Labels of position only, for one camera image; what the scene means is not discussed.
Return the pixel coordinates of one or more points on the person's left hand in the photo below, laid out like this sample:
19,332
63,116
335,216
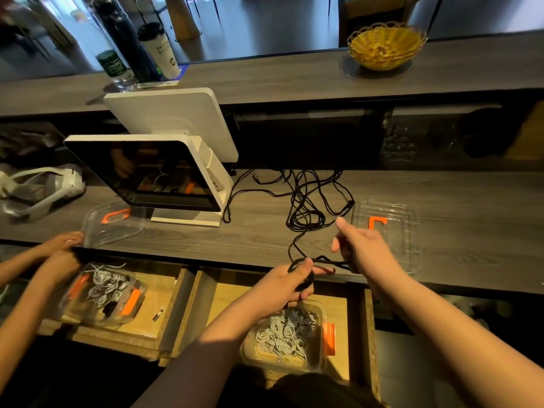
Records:
280,291

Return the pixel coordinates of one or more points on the person's right hand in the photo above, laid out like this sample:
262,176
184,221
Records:
365,250

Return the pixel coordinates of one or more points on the clear container drawer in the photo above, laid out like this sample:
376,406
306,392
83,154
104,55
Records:
251,361
72,314

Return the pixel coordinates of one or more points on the person's right forearm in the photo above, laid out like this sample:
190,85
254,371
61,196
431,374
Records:
467,344

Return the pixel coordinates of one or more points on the another person's forearm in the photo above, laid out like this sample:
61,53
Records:
19,267
30,335

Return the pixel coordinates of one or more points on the person's left forearm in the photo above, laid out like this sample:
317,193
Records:
204,365

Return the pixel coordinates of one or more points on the wooden drawer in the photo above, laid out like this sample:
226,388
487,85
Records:
174,318
361,335

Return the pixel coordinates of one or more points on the small white connector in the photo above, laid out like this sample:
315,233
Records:
159,314

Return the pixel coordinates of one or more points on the white touchscreen monitor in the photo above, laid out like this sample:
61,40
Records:
144,174

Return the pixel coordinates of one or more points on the grey wooden bar counter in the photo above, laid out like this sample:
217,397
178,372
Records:
280,80

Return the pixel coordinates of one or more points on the flat cardboard sheet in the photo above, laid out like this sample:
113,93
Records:
527,136

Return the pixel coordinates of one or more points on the white customer display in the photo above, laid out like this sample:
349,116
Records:
170,123

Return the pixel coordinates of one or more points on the yellow woven basket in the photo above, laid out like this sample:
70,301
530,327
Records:
387,48

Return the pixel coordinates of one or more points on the brown wooden chair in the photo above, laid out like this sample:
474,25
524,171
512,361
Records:
374,12

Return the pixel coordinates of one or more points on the white headset device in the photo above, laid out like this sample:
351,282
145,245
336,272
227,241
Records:
68,182

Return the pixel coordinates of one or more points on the blue white notebook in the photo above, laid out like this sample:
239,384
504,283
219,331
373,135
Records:
183,72

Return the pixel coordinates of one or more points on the white paper coffee cup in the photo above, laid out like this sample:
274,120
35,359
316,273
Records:
160,51

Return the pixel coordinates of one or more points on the clear plastic water bottle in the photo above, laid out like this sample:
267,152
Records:
115,70

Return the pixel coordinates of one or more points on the round wooden table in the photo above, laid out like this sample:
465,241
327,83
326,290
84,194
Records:
183,17

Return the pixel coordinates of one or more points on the black thermos bottle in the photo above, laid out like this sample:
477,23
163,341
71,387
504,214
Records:
127,38

